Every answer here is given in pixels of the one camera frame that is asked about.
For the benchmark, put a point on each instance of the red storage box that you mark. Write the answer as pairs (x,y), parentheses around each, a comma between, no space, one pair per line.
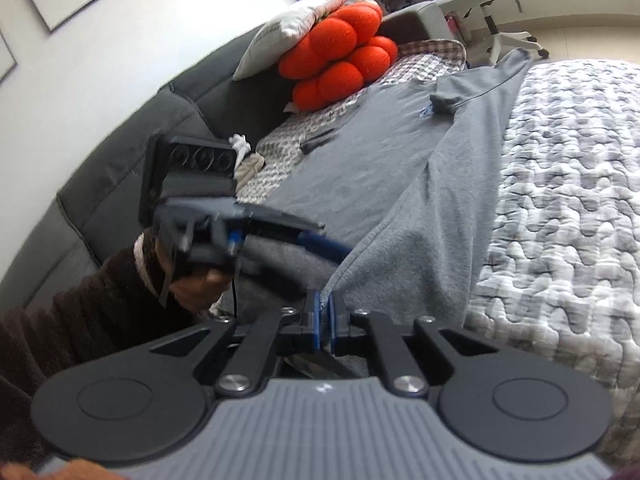
(455,25)

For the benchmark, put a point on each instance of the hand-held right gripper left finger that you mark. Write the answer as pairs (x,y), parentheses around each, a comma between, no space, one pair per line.
(315,320)

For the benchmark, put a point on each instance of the grey white office chair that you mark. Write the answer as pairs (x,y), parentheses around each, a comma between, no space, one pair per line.
(500,35)

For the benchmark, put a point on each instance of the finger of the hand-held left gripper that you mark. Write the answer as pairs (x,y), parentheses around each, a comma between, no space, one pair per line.
(280,221)
(325,246)

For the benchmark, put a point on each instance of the person's right hand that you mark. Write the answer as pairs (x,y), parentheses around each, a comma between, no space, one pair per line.
(60,474)

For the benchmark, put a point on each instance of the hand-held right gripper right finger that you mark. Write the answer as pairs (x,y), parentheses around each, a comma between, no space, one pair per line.
(333,325)

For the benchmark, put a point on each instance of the light grey pillow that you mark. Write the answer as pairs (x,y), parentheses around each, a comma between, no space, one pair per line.
(285,30)

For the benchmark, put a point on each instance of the grey shirt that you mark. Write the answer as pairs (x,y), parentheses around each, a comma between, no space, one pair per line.
(375,160)

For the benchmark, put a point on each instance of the orange pumpkin cushion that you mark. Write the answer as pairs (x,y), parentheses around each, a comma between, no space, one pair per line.
(345,77)
(340,35)

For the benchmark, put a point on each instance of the dark grey sofa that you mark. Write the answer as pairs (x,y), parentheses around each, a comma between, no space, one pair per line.
(125,160)

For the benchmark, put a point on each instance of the grey white quilted blanket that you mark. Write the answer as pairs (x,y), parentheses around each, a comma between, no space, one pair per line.
(550,185)

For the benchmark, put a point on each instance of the person's left hand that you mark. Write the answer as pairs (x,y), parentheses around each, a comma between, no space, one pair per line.
(200,290)

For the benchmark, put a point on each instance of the beige crumpled cloth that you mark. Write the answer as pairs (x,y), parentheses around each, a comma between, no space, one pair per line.
(245,160)

